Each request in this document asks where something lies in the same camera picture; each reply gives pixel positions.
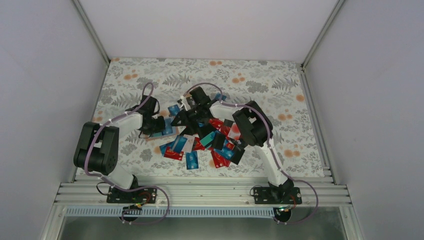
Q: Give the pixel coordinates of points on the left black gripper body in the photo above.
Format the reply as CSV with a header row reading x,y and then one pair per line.
x,y
154,126

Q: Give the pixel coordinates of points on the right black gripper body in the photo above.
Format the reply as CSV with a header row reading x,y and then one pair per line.
x,y
191,118

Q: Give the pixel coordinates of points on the teal striped card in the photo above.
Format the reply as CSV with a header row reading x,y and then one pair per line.
x,y
207,141

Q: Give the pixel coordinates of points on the tan leather card holder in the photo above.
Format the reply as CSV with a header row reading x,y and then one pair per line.
x,y
168,131

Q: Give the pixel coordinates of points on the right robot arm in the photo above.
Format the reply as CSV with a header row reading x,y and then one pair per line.
x,y
255,130

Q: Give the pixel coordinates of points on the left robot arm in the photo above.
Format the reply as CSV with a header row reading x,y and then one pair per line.
x,y
97,150

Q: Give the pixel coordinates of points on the blue card far left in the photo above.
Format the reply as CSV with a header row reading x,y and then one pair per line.
x,y
174,110

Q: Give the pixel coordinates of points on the white floral card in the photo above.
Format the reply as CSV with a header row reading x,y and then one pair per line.
x,y
189,144

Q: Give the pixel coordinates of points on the blue card lower left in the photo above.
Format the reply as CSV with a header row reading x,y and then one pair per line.
x,y
175,146

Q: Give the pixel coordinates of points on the blue card top right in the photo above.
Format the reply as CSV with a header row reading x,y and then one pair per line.
x,y
221,97

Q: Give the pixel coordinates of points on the red card bottom left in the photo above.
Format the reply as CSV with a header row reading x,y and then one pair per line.
x,y
170,154

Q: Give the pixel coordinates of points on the red card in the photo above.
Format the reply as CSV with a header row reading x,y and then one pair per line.
x,y
219,161
170,154

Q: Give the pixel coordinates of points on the blue logo card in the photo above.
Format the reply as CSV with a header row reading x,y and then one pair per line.
x,y
225,152

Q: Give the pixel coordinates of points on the red card bottom centre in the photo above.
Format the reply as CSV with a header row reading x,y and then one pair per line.
x,y
219,161

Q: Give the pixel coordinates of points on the black card bottom right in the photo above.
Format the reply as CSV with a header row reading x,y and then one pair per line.
x,y
237,154

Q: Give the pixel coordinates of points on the floral patterned table mat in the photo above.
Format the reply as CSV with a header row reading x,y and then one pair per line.
x,y
274,85

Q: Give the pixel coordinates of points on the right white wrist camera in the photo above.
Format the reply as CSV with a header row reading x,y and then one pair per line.
x,y
183,103

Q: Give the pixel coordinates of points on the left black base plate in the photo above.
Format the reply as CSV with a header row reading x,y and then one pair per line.
x,y
145,195

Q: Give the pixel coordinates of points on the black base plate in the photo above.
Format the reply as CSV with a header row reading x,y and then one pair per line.
x,y
145,195
266,196

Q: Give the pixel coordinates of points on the aluminium rail frame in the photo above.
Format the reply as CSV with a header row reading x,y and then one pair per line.
x,y
207,191

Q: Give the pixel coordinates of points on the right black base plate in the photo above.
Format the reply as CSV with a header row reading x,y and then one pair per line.
x,y
266,196

